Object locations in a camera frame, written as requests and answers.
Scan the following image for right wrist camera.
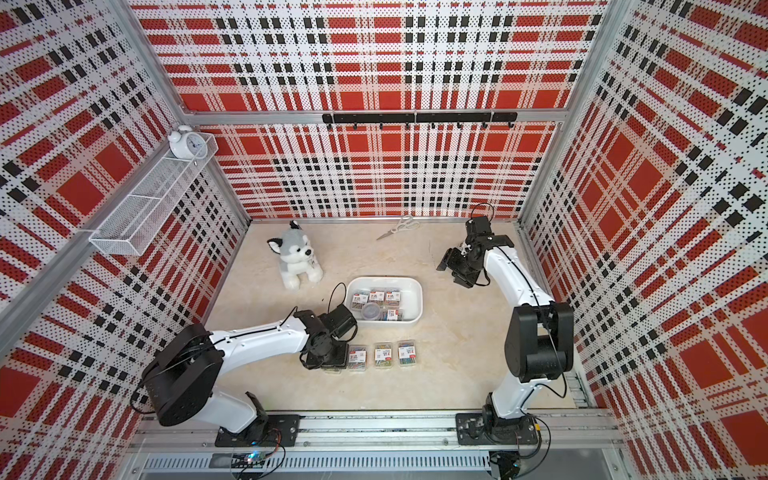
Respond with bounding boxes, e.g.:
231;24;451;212
464;216;494;248

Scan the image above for white wire mesh shelf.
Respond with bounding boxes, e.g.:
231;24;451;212
89;132;218;256

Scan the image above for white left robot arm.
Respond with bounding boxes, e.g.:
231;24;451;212
138;304;358;444

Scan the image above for black hook rail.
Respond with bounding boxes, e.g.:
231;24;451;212
321;111;519;127

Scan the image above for white alarm clock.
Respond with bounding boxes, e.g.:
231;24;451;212
168;125;208;160

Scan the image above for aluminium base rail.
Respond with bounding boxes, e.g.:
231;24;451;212
118;409;636;479

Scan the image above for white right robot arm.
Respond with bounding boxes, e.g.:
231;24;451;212
437;235;574;443

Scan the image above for white handled scissors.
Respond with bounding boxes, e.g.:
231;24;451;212
377;215;420;241

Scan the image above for round clear clip tub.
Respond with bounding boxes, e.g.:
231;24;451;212
361;302;382;321

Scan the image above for grey white husky plush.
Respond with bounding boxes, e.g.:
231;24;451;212
267;220;324;291

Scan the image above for white plastic storage box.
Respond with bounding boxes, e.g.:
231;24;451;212
344;276;424;326

